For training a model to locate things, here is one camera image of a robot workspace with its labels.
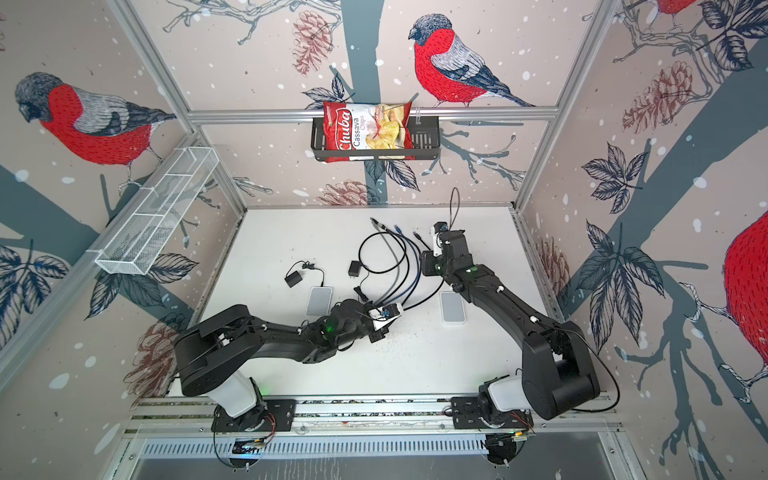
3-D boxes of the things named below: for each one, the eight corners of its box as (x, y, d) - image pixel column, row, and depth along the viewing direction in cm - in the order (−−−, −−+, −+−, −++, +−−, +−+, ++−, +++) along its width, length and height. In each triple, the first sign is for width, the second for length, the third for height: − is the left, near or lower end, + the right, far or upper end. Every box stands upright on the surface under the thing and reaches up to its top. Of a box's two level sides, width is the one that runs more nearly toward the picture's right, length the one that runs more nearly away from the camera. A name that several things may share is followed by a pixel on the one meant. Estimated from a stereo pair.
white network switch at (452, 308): (442, 324, 91) (443, 320, 89) (439, 295, 97) (440, 291, 95) (465, 324, 91) (467, 320, 89) (460, 295, 97) (462, 291, 95)
